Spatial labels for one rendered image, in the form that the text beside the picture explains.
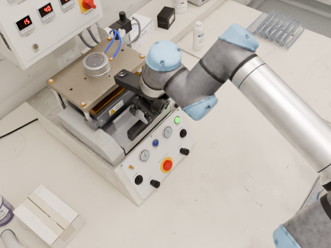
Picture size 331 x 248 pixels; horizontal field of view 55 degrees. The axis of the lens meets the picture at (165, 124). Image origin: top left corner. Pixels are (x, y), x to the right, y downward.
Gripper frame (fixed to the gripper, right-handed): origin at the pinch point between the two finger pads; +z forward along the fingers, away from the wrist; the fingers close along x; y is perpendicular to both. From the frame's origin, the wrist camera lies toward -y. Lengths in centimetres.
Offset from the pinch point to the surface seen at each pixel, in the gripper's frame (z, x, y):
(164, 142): 10.6, 3.4, 12.1
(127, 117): 2.7, -2.4, -1.7
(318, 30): 95, 216, 33
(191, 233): 12.9, -12.9, 39.0
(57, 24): -11.3, -1.4, -33.6
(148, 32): 30, 49, -32
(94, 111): -2.4, -10.4, -8.5
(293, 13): 104, 226, 6
